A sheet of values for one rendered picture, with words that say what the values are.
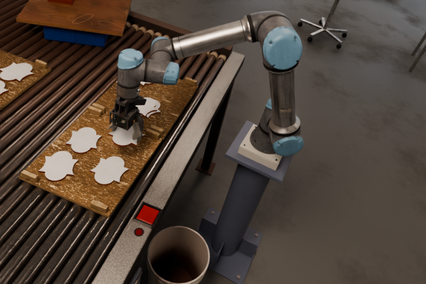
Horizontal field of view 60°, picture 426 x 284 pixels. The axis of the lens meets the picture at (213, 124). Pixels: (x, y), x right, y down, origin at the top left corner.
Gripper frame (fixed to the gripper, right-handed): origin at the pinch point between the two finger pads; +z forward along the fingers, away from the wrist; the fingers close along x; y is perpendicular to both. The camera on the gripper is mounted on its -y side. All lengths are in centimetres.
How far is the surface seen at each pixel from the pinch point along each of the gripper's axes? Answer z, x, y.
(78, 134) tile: 7.8, -19.4, 2.4
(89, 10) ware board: -7, -61, -68
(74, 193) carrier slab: 10.5, -5.2, 25.1
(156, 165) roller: 10.5, 13.1, -1.1
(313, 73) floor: 82, 73, -273
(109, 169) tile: 8.5, -0.1, 11.6
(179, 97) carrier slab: 5.6, 4.5, -41.5
